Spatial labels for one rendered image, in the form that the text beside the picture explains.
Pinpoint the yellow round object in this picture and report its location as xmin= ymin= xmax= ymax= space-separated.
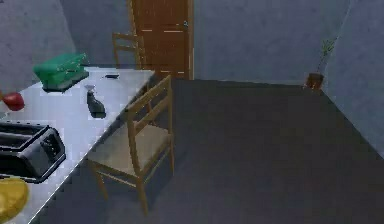
xmin=0 ymin=177 xmax=30 ymax=224

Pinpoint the green box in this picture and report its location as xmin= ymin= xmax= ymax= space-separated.
xmin=32 ymin=53 xmax=90 ymax=93

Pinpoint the house plant in brown pot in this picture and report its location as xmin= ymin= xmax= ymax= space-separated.
xmin=304 ymin=39 xmax=336 ymax=91

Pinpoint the black toaster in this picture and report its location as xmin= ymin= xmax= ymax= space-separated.
xmin=0 ymin=121 xmax=67 ymax=184

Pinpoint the white table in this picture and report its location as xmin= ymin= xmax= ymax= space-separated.
xmin=0 ymin=66 xmax=156 ymax=224

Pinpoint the red apple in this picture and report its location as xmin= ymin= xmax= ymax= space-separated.
xmin=1 ymin=91 xmax=26 ymax=112

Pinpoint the brown wooden room door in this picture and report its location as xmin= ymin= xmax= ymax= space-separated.
xmin=127 ymin=0 xmax=195 ymax=80

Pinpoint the black spray bottle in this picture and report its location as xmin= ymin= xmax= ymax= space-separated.
xmin=84 ymin=83 xmax=108 ymax=120

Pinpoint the wooden chair with beige seat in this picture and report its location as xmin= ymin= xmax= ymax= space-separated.
xmin=87 ymin=74 xmax=176 ymax=216

